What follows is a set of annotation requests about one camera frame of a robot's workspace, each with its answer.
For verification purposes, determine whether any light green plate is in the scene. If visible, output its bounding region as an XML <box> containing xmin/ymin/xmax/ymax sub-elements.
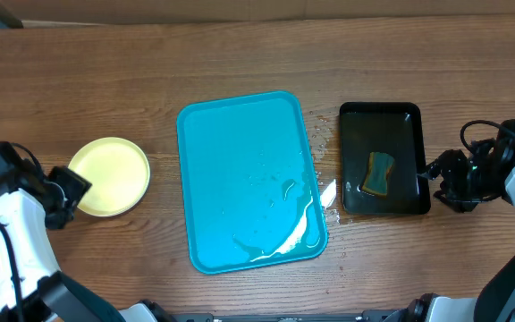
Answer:
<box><xmin>69</xmin><ymin>137</ymin><xmax>151</xmax><ymax>217</ymax></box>

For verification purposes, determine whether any green yellow sponge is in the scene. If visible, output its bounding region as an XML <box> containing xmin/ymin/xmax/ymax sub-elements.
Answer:
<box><xmin>361</xmin><ymin>152</ymin><xmax>394</xmax><ymax>198</ymax></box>

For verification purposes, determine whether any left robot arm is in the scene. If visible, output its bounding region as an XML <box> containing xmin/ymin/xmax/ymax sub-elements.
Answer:
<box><xmin>0</xmin><ymin>166</ymin><xmax>172</xmax><ymax>322</ymax></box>

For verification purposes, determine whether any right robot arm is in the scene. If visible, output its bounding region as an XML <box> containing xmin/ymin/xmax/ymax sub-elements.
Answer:
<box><xmin>382</xmin><ymin>166</ymin><xmax>515</xmax><ymax>321</ymax></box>

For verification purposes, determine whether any black rectangular tray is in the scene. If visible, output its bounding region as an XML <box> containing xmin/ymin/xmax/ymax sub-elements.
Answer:
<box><xmin>339</xmin><ymin>102</ymin><xmax>431</xmax><ymax>216</ymax></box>

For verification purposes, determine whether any teal plastic tray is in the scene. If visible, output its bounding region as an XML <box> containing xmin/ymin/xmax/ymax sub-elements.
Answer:
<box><xmin>176</xmin><ymin>90</ymin><xmax>328</xmax><ymax>275</ymax></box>

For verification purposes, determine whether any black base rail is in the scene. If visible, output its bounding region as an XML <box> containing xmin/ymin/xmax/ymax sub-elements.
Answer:
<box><xmin>173</xmin><ymin>309</ymin><xmax>407</xmax><ymax>322</ymax></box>

